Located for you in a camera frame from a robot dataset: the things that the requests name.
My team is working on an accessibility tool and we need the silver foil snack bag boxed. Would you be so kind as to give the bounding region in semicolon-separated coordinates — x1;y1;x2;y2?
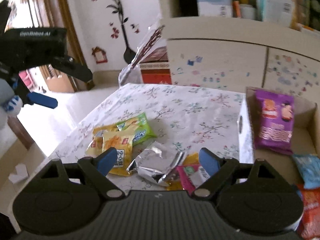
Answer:
126;141;187;187

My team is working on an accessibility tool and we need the purple snack bag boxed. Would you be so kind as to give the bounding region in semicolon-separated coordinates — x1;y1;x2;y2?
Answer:
255;89;295;155

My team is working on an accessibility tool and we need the blue snack bag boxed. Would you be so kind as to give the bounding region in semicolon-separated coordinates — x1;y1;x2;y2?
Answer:
292;154;320;190

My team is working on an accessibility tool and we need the orange red snack bag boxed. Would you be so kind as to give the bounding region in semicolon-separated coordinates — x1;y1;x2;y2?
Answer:
298;185;320;239

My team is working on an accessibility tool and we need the white dotted glove hand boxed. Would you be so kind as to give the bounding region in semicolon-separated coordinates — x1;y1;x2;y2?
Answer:
0;79;23;129

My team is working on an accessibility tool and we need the pink white snack packet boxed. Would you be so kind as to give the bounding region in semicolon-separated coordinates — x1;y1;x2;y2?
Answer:
176;165;210;195

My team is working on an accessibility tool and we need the yellow orange snack packet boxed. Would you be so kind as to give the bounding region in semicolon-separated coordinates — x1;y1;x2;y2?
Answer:
86;124;135;177

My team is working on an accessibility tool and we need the wooden door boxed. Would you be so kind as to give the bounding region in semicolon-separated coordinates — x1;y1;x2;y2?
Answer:
21;0;94;93

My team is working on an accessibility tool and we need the floral tablecloth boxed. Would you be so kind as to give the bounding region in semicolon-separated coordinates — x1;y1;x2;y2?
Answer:
50;84;244;163

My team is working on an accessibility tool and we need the green snack bag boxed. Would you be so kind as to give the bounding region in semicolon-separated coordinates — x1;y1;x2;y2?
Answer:
116;112;157;146

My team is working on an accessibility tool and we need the red house socket sticker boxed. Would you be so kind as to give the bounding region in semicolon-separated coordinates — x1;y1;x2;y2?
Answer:
92;47;108;64

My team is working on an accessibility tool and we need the cardboard box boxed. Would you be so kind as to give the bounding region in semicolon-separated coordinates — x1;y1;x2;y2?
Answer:
236;86;320;240

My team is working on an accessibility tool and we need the plastic bag with branches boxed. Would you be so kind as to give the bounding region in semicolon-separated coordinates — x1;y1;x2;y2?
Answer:
118;22;166;87

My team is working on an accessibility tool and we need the cream cabinet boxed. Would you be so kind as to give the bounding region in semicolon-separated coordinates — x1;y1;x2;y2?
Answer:
159;0;319;101

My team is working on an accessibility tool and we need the red brown carton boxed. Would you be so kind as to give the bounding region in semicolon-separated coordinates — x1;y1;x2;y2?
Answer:
139;46;172;85

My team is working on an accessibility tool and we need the white teal box on shelf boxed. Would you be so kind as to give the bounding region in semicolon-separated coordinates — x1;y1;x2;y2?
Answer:
256;0;296;28

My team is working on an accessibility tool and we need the black vase wall sticker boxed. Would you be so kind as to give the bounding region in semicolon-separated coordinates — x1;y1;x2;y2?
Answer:
106;0;136;64

